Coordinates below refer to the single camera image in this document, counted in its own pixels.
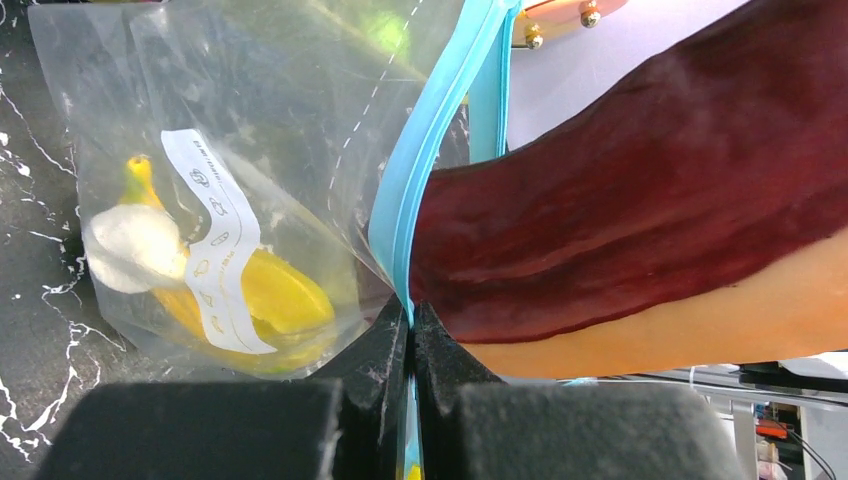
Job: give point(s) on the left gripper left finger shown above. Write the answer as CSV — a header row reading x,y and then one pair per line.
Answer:
x,y
345,421

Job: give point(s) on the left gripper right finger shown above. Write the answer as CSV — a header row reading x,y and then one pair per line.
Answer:
x,y
474,425

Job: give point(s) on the yellow toy banana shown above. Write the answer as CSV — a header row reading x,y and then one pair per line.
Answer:
x,y
288,309

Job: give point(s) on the clear zip top bag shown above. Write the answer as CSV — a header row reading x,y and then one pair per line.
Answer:
x,y
305,128

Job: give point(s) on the orange toy papaya slice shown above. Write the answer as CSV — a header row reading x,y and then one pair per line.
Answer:
x,y
695,213

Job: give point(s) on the white orange cylindrical container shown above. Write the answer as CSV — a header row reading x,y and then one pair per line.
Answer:
x,y
544,20

